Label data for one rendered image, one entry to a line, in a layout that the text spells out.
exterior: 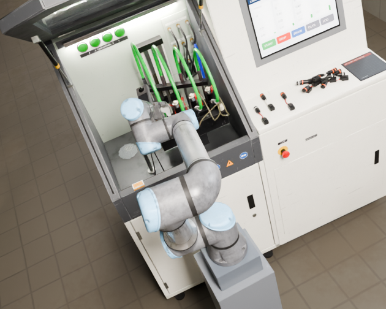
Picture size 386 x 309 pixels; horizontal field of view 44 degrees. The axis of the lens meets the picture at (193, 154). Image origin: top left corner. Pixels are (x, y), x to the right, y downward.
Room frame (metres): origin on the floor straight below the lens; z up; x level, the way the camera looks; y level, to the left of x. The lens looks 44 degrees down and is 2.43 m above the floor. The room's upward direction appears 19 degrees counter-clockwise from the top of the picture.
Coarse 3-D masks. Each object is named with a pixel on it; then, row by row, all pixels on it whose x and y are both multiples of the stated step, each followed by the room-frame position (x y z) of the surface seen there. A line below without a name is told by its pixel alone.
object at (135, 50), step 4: (132, 44) 1.79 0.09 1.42; (132, 48) 1.87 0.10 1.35; (136, 48) 1.74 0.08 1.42; (132, 52) 1.89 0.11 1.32; (136, 52) 1.73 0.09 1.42; (136, 56) 1.90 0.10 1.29; (140, 56) 1.70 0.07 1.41; (136, 60) 1.91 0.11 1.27; (140, 60) 1.68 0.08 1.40; (144, 64) 1.66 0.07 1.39; (140, 68) 1.92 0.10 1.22; (144, 68) 1.65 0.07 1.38; (140, 72) 1.92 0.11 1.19; (148, 72) 1.63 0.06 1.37; (144, 76) 1.93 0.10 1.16; (148, 76) 1.62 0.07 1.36; (152, 80) 1.60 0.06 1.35; (152, 84) 1.59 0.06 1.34; (156, 92) 1.57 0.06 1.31; (156, 96) 1.56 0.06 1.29; (160, 100) 1.56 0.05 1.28
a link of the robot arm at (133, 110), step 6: (126, 102) 1.31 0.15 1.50; (132, 102) 1.30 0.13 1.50; (138, 102) 1.29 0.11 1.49; (144, 102) 1.34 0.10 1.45; (120, 108) 1.31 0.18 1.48; (126, 108) 1.29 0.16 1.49; (132, 108) 1.29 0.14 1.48; (138, 108) 1.28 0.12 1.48; (144, 108) 1.30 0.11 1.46; (150, 108) 1.35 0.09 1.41; (126, 114) 1.28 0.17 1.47; (132, 114) 1.27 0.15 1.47; (138, 114) 1.27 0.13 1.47; (144, 114) 1.28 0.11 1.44; (132, 120) 1.27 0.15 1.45; (138, 120) 1.27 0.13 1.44
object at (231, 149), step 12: (228, 144) 1.53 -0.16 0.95; (240, 144) 1.51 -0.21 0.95; (216, 156) 1.49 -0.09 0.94; (228, 156) 1.50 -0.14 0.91; (252, 156) 1.51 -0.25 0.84; (180, 168) 1.48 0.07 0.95; (228, 168) 1.49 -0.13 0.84; (240, 168) 1.50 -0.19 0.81; (144, 180) 1.48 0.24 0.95; (156, 180) 1.46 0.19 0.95; (120, 192) 1.46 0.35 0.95; (132, 192) 1.44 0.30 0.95; (132, 204) 1.43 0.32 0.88; (132, 216) 1.43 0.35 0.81
